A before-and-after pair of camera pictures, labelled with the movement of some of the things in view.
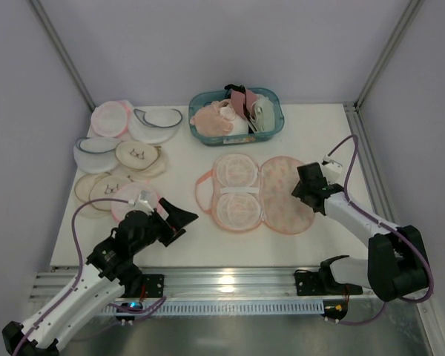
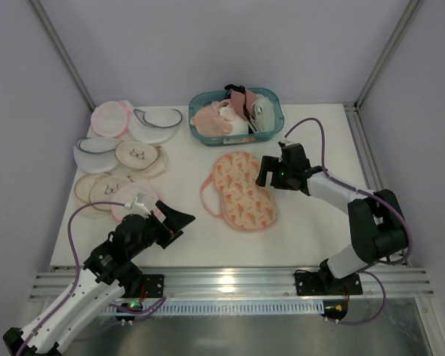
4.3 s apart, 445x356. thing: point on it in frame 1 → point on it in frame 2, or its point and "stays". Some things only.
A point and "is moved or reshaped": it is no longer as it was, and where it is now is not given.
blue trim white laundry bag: (155, 126) stays
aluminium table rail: (207, 285) stays
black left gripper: (167, 228) stays
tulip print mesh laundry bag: (247, 193) is moved or reshaped
